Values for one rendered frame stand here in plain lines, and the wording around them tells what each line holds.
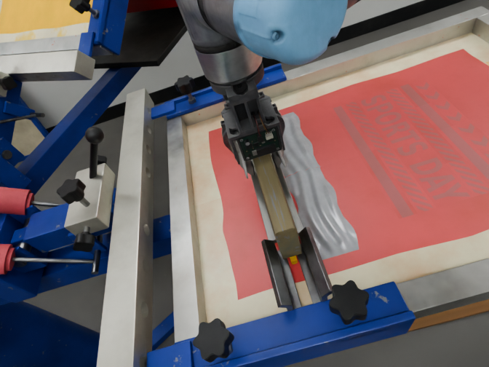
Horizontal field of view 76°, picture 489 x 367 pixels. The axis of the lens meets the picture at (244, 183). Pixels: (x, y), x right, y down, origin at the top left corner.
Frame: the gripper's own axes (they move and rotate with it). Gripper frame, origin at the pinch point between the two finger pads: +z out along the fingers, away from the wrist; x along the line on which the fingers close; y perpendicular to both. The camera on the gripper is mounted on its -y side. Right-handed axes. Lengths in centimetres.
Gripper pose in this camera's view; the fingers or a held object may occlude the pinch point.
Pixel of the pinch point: (263, 162)
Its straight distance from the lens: 56.1
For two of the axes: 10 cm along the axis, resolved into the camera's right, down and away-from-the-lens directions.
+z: 2.5, 6.1, 7.5
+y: 1.8, 7.3, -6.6
